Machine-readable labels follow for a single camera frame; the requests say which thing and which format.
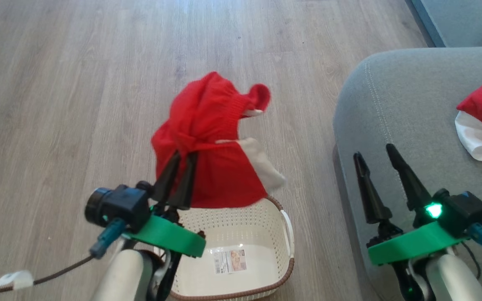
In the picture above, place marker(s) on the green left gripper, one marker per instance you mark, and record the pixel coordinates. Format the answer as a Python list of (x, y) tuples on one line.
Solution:
[(170, 236)]

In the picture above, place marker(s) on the red knitted garment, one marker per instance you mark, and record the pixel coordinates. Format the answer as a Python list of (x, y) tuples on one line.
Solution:
[(211, 133)]

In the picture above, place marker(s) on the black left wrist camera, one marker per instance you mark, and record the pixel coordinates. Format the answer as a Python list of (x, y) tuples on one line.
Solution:
[(119, 205)]

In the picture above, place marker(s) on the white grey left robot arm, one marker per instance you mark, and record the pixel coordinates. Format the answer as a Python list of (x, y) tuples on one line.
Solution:
[(124, 276)]

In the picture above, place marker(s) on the grey fabric sofa with stitching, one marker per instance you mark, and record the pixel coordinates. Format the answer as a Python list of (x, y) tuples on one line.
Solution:
[(412, 104)]

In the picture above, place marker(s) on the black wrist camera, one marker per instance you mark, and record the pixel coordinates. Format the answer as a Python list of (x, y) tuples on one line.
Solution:
[(119, 205), (467, 211)]

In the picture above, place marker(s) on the paper label sticker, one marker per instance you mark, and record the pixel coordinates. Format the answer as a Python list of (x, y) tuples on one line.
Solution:
[(230, 261)]

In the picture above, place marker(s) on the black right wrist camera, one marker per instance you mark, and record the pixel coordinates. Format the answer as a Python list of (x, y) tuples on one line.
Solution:
[(467, 211)]

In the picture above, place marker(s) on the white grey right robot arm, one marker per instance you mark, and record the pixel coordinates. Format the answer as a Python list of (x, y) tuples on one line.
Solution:
[(450, 280)]

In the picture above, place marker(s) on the cream perforated laundry basket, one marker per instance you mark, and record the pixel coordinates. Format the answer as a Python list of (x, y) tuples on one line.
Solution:
[(241, 234)]

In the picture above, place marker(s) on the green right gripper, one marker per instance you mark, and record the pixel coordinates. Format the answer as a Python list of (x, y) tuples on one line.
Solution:
[(416, 244)]

